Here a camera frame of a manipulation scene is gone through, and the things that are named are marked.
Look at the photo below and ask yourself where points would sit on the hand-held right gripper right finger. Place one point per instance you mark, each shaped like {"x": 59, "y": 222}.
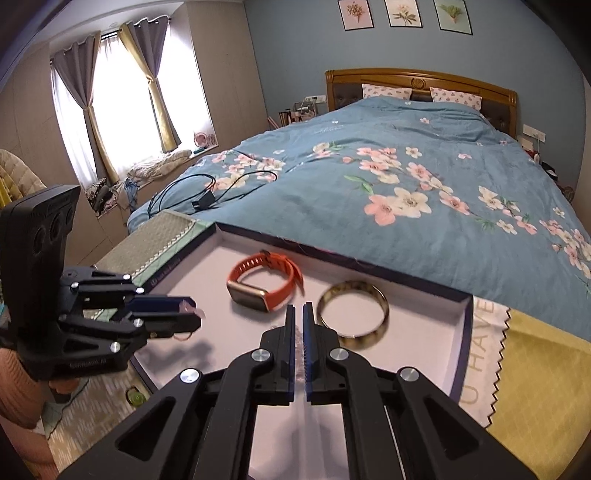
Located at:
{"x": 308, "y": 353}

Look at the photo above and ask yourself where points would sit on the cluttered bedside table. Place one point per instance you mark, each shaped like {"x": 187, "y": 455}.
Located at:
{"x": 549, "y": 170}
{"x": 295, "y": 115}

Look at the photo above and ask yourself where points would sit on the framed green plant picture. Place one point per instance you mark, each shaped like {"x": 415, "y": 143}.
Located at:
{"x": 453, "y": 16}

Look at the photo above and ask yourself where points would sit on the framed flower picture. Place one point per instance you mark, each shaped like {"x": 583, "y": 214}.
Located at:
{"x": 403, "y": 13}
{"x": 354, "y": 14}

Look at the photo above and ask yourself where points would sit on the yellow and white lettered cloth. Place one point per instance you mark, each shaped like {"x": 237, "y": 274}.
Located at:
{"x": 545, "y": 392}

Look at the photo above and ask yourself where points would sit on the wooden headboard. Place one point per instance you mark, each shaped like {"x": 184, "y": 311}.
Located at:
{"x": 415, "y": 76}

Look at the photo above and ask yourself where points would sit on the grey and gold curtain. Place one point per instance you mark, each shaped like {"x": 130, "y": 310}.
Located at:
{"x": 74, "y": 78}
{"x": 143, "y": 50}

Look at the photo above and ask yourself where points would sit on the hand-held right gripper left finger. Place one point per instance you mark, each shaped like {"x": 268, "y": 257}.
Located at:
{"x": 290, "y": 353}

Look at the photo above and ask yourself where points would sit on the yellow marbled bangle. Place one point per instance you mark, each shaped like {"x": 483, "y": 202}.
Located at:
{"x": 351, "y": 287}

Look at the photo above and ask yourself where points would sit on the green patterned mat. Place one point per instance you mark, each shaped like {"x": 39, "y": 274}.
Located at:
{"x": 161, "y": 230}

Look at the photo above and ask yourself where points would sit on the orange smartwatch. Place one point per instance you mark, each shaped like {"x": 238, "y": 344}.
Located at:
{"x": 249, "y": 294}

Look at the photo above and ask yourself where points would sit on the beige quilted cushion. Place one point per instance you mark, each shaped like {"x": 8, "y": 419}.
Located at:
{"x": 18, "y": 175}

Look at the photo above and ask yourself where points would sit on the pile of clothes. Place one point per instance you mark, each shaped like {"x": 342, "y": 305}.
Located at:
{"x": 108, "y": 196}

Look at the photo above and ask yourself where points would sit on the person's left forearm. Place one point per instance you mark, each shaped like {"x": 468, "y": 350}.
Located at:
{"x": 18, "y": 392}

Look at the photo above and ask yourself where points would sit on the blue floral blanket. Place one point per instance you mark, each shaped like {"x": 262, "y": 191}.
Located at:
{"x": 369, "y": 184}

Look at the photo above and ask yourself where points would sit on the green jade pendant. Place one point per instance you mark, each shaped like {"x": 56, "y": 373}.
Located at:
{"x": 136, "y": 396}

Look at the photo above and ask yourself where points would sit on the white dotted pillow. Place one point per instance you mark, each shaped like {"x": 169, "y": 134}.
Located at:
{"x": 385, "y": 91}
{"x": 455, "y": 97}

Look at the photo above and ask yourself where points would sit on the bright window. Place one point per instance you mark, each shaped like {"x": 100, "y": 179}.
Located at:
{"x": 120, "y": 115}

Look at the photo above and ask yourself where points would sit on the white wall socket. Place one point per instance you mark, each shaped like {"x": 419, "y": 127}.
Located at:
{"x": 533, "y": 132}
{"x": 315, "y": 98}

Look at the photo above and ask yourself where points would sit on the pink desk fan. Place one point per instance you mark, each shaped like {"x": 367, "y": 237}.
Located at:
{"x": 203, "y": 141}

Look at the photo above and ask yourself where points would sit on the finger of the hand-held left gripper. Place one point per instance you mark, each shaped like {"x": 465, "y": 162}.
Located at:
{"x": 171, "y": 325}
{"x": 159, "y": 304}

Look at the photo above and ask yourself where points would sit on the white tray with dark rim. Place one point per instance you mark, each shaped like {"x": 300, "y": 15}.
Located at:
{"x": 392, "y": 369}

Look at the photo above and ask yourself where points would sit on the white quilt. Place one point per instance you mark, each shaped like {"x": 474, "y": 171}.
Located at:
{"x": 161, "y": 164}

